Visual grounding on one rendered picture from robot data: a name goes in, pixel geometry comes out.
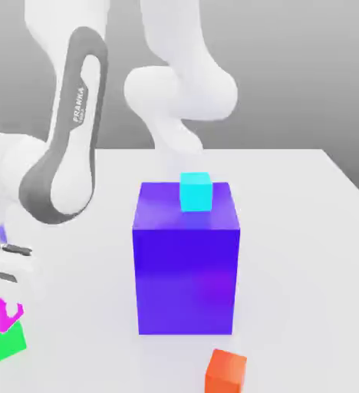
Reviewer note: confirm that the small orange cube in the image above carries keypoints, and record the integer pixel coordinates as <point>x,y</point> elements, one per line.
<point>225,373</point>

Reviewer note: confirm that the small green cube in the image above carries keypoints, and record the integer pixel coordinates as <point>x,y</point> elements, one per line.
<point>6,344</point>

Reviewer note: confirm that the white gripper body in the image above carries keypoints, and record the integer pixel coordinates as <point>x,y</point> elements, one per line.
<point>1,274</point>

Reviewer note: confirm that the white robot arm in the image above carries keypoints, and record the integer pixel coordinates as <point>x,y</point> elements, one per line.
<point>179,92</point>

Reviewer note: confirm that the large blue box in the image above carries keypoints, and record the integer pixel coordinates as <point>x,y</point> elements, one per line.
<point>185,276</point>

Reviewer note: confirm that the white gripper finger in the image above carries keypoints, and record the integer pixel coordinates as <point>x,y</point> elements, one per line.
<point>12,309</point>

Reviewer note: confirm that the small cyan cube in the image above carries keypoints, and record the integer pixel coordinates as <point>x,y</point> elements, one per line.
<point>195,193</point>

